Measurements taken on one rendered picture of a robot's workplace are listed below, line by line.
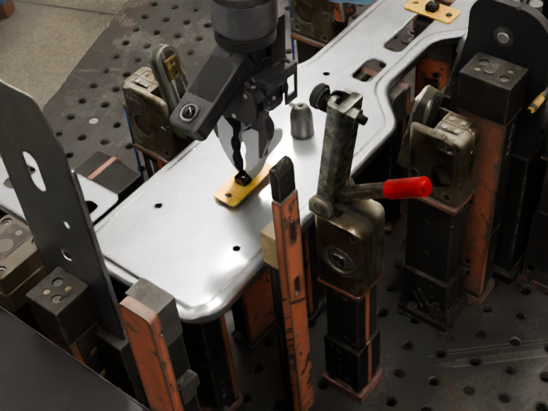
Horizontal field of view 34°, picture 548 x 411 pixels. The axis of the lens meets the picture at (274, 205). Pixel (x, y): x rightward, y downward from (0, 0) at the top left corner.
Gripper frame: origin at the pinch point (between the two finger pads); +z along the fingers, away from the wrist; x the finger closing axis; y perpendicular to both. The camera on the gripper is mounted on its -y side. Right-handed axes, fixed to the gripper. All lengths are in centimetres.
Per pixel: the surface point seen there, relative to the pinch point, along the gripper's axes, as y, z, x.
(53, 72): 87, 97, 161
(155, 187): -6.6, 3.3, 9.6
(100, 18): 118, 95, 170
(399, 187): -1.7, -10.5, -23.7
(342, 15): 38.8, 0.5, 11.5
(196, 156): 0.7, 2.7, 8.9
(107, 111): 25, 31, 58
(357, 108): -0.8, -17.7, -17.5
